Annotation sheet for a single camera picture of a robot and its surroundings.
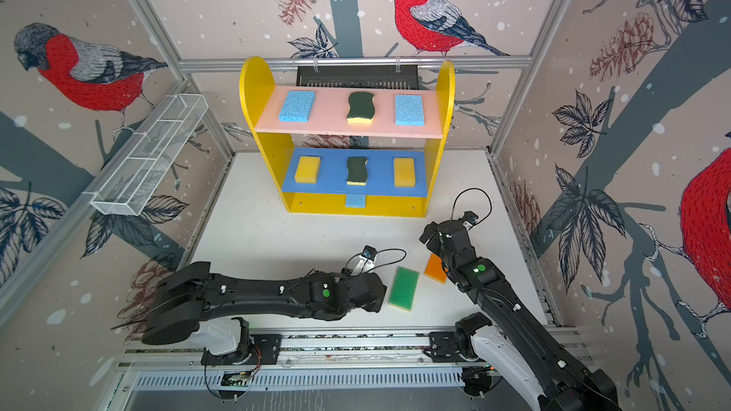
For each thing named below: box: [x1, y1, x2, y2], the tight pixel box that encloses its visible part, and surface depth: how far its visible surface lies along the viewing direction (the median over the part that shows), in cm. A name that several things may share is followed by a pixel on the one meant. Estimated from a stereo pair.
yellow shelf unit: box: [238, 56, 456, 217], surface depth 82 cm
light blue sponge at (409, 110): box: [395, 94, 425, 127], surface depth 76 cm
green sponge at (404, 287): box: [388, 266, 420, 313], surface depth 85 cm
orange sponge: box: [424, 253, 448, 285], surface depth 88 cm
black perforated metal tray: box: [296, 64, 420, 90], surface depth 95 cm
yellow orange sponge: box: [393, 157, 416, 188], surface depth 95 cm
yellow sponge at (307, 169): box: [294, 156, 321, 184], surface depth 96 cm
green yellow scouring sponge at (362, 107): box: [346, 91, 376, 125], surface depth 75 cm
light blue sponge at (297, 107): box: [277, 90, 317, 123], surface depth 76 cm
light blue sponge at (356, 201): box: [346, 194, 366, 209], surface depth 105 cm
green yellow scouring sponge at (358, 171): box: [346, 156, 368, 187], surface depth 95 cm
